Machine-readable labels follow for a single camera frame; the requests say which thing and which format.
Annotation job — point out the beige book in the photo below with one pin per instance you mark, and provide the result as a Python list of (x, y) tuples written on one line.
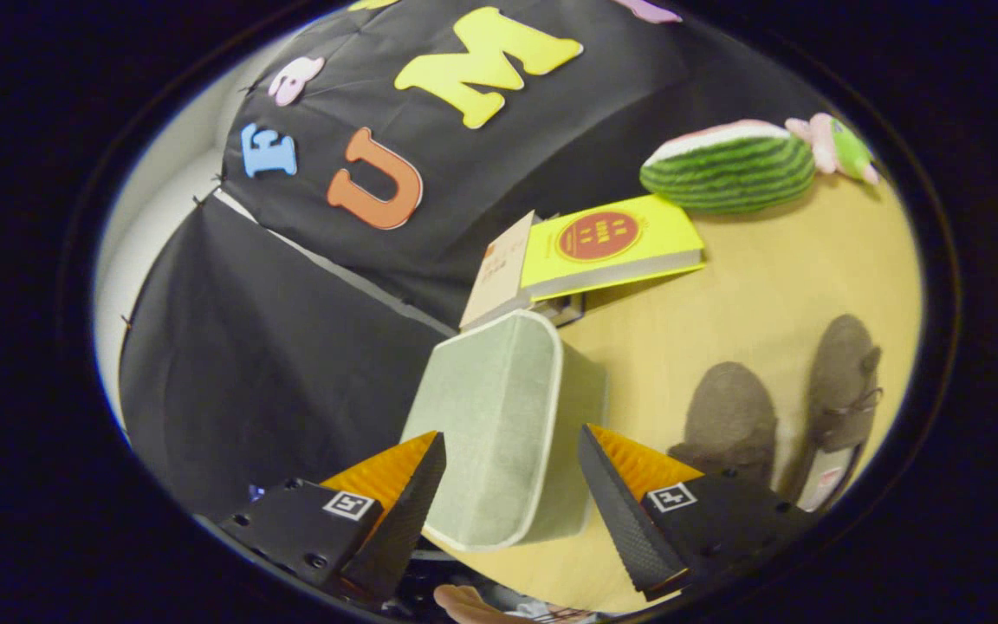
[(495, 273)]

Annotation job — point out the pale green fabric storage box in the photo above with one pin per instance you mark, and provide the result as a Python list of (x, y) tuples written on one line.
[(490, 416)]

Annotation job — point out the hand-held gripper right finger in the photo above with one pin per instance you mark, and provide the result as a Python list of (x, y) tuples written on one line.
[(625, 520)]

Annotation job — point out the pink and green plush toy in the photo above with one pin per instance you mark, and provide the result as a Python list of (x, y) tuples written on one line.
[(837, 143)]

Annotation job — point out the yellow book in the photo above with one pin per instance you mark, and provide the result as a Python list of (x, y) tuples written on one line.
[(603, 238)]

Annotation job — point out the person's white clothing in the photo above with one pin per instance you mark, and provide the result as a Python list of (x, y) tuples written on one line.
[(551, 614)]

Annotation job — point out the brown felt shoe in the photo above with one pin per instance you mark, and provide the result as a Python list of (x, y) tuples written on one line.
[(729, 416), (841, 390)]

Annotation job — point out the watermelon slice plush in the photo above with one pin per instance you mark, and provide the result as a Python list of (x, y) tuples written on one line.
[(729, 169)]

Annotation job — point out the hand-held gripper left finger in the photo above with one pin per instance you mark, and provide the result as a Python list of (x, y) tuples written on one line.
[(395, 529)]

